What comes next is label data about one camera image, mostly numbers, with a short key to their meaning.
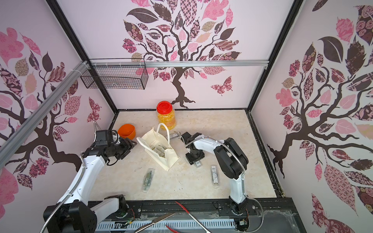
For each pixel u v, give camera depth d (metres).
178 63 0.92
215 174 0.85
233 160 0.50
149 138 0.92
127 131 1.04
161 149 0.95
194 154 0.79
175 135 1.03
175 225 0.70
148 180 0.83
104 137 0.61
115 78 1.22
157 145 0.98
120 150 0.71
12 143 0.50
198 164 0.88
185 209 0.72
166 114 1.00
